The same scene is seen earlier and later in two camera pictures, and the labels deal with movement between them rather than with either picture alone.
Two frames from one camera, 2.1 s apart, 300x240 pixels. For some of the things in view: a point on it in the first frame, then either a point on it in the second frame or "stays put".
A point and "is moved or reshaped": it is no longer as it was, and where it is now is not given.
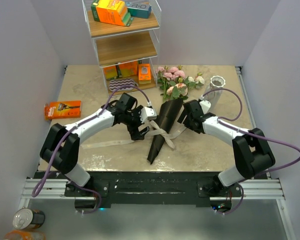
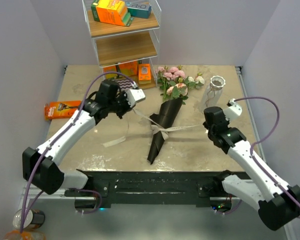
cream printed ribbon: [168, 135] is moved or reshaped
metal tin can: [27, 218] stays put
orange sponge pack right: [144, 73] stays put
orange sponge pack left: [110, 72] stays put
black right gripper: [186, 123] -> [205, 125]
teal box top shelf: [139, 9] stays put
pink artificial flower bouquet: [174, 84] stays put
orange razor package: [62, 109] stays put
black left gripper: [135, 134] -> [123, 95]
